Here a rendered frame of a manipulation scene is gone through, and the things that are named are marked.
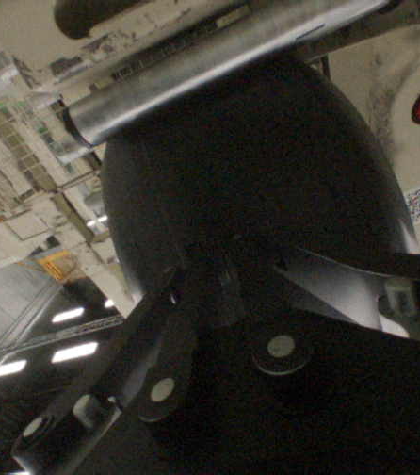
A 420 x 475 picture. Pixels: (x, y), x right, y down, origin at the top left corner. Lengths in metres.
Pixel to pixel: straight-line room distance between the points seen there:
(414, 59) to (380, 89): 0.05
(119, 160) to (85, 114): 0.05
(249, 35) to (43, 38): 0.17
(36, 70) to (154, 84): 0.10
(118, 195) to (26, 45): 0.13
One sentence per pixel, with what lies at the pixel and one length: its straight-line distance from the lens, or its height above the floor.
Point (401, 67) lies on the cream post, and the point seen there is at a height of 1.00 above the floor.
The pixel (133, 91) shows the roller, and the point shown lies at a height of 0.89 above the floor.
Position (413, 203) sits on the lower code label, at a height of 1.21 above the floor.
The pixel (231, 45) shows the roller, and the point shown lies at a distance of 0.29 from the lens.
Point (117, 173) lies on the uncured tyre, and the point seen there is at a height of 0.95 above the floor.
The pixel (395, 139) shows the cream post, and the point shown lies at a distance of 0.49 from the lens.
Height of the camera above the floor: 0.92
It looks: 29 degrees up
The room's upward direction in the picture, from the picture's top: 154 degrees clockwise
